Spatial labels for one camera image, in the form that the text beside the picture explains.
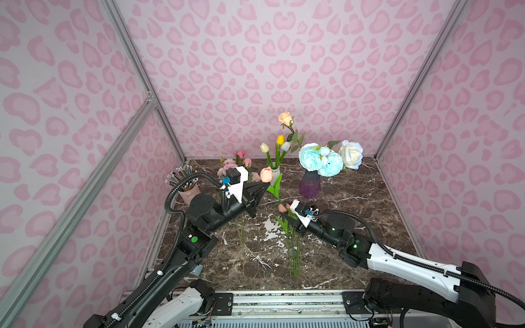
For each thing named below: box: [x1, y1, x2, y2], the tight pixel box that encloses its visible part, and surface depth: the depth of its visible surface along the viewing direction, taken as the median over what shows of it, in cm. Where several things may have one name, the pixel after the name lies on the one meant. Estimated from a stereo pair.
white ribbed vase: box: [270, 165, 281, 187], surface depth 95 cm
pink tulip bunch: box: [259, 134, 292, 170], surface depth 88 cm
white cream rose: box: [339, 139, 364, 171], surface depth 64 cm
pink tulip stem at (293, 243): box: [275, 203, 301, 278], surface depth 86 cm
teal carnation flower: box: [317, 151, 344, 177], surface depth 59 cm
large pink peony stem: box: [234, 212, 246, 246], surface depth 93 cm
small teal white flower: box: [298, 142, 326, 173], surface depth 57 cm
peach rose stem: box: [278, 111, 306, 154], surface depth 78 cm
